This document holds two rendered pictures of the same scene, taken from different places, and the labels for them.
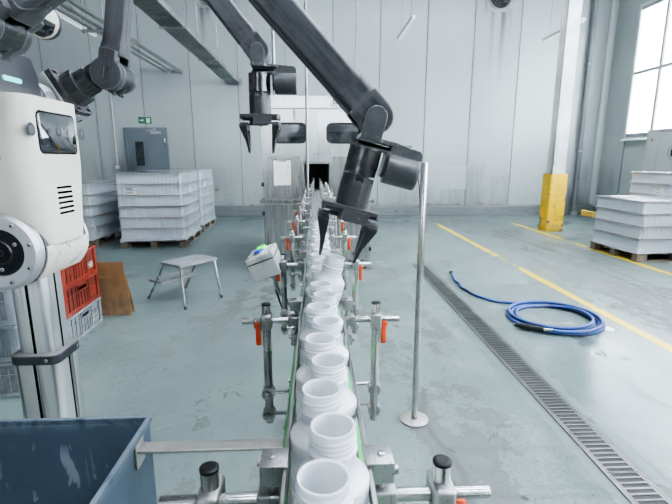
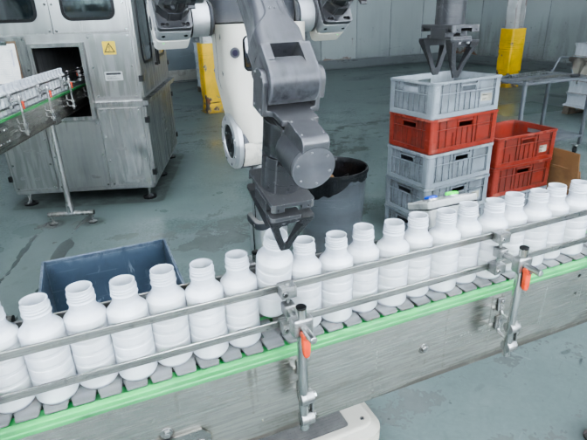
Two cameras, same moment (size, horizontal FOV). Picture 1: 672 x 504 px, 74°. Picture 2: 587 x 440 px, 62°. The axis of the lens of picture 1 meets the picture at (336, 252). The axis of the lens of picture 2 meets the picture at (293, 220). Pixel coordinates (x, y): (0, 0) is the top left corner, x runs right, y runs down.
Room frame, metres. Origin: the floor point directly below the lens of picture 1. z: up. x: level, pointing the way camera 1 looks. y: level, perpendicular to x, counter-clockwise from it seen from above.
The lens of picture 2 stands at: (0.58, -0.66, 1.52)
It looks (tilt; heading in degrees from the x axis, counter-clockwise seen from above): 23 degrees down; 70
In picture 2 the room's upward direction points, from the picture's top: 2 degrees counter-clockwise
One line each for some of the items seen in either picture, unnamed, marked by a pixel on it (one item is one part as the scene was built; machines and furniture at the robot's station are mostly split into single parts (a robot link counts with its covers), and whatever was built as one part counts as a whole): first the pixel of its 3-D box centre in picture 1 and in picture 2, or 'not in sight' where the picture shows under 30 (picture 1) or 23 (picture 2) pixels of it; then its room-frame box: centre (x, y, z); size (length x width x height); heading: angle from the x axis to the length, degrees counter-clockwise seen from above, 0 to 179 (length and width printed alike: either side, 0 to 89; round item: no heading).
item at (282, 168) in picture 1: (282, 172); not in sight; (5.45, 0.65, 1.22); 0.23 x 0.03 x 0.32; 93
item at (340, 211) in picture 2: not in sight; (331, 214); (1.80, 1.97, 0.32); 0.45 x 0.45 x 0.64
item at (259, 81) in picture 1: (261, 83); not in sight; (1.24, 0.20, 1.57); 0.07 x 0.06 x 0.07; 93
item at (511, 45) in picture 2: not in sight; (509, 58); (8.18, 7.36, 0.55); 0.40 x 0.40 x 1.10; 3
